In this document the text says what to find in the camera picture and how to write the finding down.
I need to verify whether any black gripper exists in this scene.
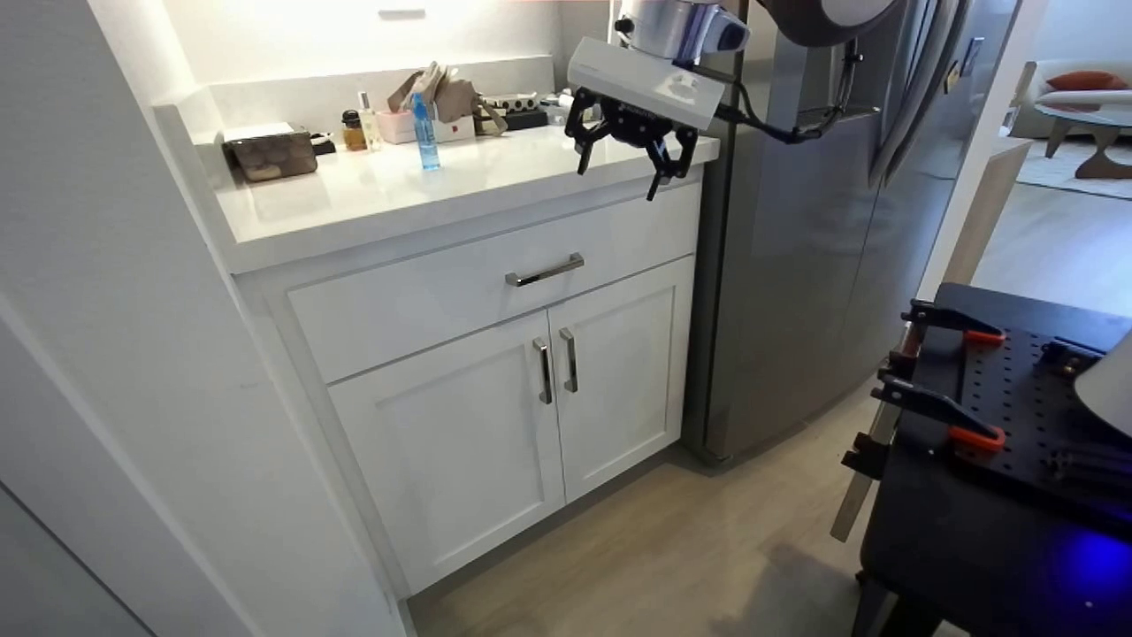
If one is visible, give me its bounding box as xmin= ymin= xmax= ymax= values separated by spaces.
xmin=566 ymin=94 xmax=695 ymax=201

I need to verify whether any metal drawer handle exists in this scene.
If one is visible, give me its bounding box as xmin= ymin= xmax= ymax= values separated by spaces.
xmin=504 ymin=250 xmax=582 ymax=286

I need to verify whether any white cabinet drawer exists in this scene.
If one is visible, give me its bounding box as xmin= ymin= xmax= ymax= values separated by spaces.
xmin=286 ymin=182 xmax=700 ymax=383

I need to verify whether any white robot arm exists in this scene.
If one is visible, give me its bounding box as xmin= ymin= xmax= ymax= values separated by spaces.
xmin=562 ymin=0 xmax=896 ymax=193

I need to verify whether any brown organizer with clutter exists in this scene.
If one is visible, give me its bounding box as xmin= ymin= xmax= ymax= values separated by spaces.
xmin=377 ymin=64 xmax=504 ymax=145

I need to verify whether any blue water bottle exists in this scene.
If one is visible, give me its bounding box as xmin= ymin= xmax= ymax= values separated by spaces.
xmin=406 ymin=93 xmax=441 ymax=171

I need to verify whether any stainless steel refrigerator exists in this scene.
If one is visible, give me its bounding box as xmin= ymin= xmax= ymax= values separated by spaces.
xmin=681 ymin=0 xmax=1022 ymax=467

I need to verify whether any right lower cabinet door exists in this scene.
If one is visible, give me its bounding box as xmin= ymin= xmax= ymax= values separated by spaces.
xmin=553 ymin=259 xmax=691 ymax=499

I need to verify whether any cabinet door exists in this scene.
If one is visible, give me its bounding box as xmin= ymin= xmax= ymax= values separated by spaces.
xmin=330 ymin=313 xmax=562 ymax=594
xmin=553 ymin=259 xmax=691 ymax=499

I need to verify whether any small amber bottle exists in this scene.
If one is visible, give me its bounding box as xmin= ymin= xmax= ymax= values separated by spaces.
xmin=338 ymin=110 xmax=367 ymax=152

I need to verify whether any left lower cabinet door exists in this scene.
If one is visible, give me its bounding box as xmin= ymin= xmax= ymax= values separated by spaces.
xmin=330 ymin=313 xmax=562 ymax=594

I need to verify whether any upper black orange clamp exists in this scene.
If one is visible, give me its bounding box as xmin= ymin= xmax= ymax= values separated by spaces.
xmin=900 ymin=300 xmax=1007 ymax=345

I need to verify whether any black orange clamp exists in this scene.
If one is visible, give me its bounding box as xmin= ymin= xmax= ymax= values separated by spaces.
xmin=900 ymin=300 xmax=1007 ymax=345
xmin=872 ymin=370 xmax=1007 ymax=453

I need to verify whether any lower black orange clamp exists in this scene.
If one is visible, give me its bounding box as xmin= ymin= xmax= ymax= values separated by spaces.
xmin=872 ymin=370 xmax=1007 ymax=453

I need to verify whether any white round table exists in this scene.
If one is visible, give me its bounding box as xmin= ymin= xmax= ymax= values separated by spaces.
xmin=1018 ymin=61 xmax=1132 ymax=181

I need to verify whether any black perforated workbench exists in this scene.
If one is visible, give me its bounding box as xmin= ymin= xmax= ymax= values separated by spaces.
xmin=845 ymin=283 xmax=1132 ymax=637

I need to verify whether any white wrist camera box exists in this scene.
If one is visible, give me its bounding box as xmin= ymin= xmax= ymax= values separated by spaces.
xmin=566 ymin=40 xmax=725 ymax=129

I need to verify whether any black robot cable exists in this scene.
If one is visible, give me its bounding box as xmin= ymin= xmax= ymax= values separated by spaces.
xmin=712 ymin=0 xmax=883 ymax=149

